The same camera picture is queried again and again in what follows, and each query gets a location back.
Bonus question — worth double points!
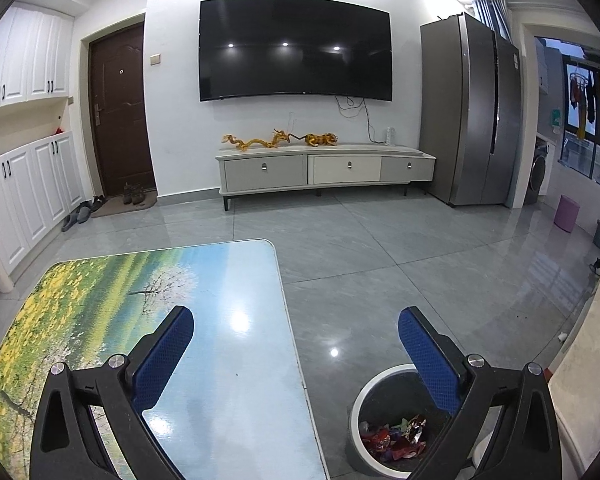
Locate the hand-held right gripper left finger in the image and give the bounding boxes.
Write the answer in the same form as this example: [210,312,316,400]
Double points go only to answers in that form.
[30,305,196,480]

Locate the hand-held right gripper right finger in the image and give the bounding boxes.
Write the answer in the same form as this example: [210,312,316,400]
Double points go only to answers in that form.
[397,306,563,480]

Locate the white round trash bin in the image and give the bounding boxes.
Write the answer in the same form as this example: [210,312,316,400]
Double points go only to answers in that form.
[347,364,486,478]

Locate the landscape print folding table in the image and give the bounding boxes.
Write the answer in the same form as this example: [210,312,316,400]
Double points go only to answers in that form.
[0,239,329,480]

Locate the pile of colourful wrappers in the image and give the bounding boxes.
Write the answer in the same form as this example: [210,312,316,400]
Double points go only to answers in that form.
[360,414,428,461]

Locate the brown door mat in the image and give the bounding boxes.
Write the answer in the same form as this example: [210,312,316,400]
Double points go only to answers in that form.
[91,192,158,219]

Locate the beige sofa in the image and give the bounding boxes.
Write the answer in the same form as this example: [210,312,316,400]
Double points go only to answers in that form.
[545,255,600,480]

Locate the purple stool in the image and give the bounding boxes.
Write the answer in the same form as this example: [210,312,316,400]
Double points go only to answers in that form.
[553,195,581,232]

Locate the grey washing machine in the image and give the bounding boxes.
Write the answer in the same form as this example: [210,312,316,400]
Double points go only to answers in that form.
[524,135,552,206]

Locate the grey white television cabinet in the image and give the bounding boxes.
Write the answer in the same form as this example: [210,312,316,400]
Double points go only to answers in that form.
[216,141,437,212]

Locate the golden dragon ornament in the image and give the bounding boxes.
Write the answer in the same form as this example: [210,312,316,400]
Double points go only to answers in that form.
[222,130,293,152]

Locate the golden tiger ornament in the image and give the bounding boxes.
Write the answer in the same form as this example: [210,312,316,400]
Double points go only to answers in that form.
[300,132,340,147]

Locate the brown entrance door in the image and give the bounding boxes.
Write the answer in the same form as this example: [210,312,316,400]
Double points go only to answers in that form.
[89,22,157,196]

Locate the grey refrigerator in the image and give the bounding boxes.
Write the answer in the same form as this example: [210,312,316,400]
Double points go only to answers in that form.
[419,11,523,207]

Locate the hanging clothes rack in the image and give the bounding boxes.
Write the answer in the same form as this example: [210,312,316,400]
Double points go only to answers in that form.
[566,71,600,155]

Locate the blue striped curtain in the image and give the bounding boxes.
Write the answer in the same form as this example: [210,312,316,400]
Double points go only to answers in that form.
[472,0,512,42]

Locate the white wall cabinet unit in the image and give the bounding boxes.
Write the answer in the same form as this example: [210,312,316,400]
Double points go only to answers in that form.
[0,2,87,293]

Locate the black television cable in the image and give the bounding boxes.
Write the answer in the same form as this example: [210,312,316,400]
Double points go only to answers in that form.
[336,94,381,143]

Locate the black wall television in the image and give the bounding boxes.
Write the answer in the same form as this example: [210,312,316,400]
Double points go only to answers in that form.
[198,0,393,103]

